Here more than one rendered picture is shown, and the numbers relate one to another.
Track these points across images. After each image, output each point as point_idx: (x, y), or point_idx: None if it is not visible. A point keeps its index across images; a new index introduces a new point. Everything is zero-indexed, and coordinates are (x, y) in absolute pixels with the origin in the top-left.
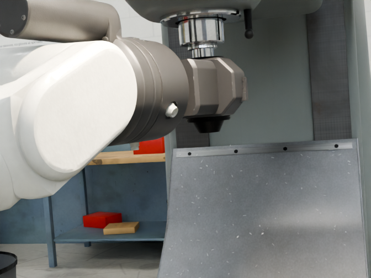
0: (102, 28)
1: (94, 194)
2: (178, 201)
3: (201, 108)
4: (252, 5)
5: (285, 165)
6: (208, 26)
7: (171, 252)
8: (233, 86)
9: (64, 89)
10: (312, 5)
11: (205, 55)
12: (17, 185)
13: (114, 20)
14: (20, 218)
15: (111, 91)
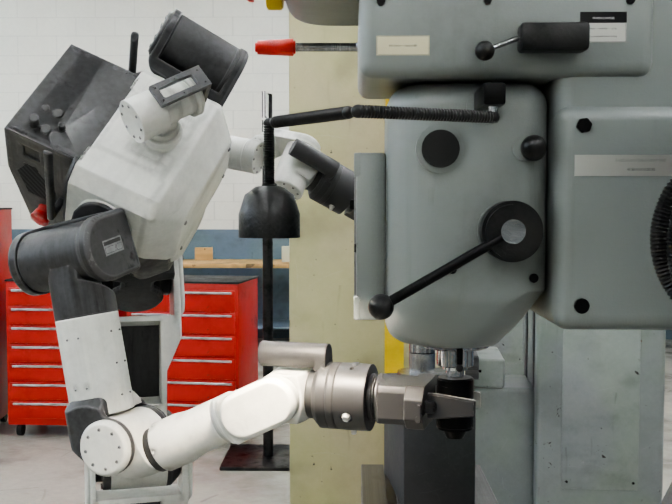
0: (310, 362)
1: None
2: (667, 502)
3: (380, 420)
4: (452, 347)
5: None
6: (440, 355)
7: None
8: (403, 410)
9: (238, 400)
10: (649, 329)
11: (447, 375)
12: (226, 435)
13: (319, 357)
14: None
15: (269, 403)
